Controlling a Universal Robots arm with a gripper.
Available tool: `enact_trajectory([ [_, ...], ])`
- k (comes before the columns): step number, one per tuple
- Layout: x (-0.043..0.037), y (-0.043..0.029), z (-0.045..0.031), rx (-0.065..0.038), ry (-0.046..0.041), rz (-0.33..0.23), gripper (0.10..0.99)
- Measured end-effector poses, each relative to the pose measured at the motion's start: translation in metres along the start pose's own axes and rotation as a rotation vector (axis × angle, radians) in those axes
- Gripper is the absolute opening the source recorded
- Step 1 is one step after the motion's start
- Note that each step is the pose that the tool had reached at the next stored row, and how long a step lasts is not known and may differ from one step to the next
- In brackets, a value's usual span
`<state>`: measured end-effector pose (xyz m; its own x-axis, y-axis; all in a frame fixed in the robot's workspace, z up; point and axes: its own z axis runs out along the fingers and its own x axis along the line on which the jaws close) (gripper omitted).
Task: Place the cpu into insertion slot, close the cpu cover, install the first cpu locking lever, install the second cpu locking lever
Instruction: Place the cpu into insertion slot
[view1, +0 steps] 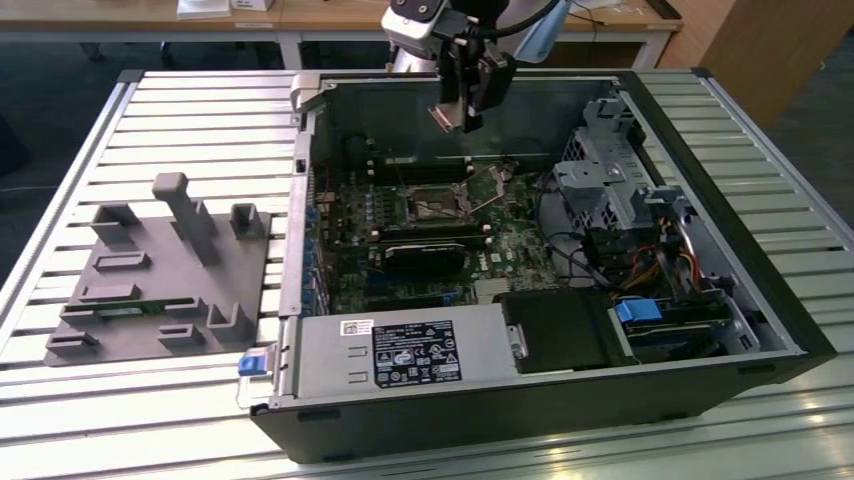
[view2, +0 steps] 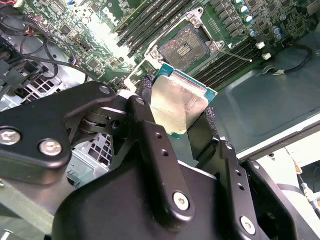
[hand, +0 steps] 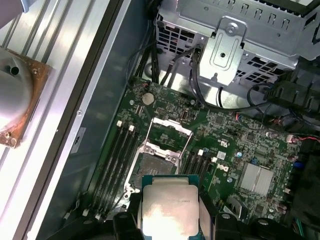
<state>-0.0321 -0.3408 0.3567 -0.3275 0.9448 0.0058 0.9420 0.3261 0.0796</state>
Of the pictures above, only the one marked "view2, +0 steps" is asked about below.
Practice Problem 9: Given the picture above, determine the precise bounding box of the metal socket cover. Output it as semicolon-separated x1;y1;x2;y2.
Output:
123;49;163;98

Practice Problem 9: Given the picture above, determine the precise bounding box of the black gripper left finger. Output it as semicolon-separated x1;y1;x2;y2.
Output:
0;73;197;226

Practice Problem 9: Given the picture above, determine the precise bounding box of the metal locking lever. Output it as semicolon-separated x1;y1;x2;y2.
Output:
218;47;254;63

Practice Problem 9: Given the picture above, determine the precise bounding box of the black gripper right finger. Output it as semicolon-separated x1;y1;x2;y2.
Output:
187;106;313;240

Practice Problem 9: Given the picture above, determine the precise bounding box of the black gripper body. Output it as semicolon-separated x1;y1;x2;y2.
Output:
51;158;237;240

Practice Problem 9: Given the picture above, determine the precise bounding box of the silver CPU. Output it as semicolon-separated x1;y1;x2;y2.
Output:
149;63;219;140

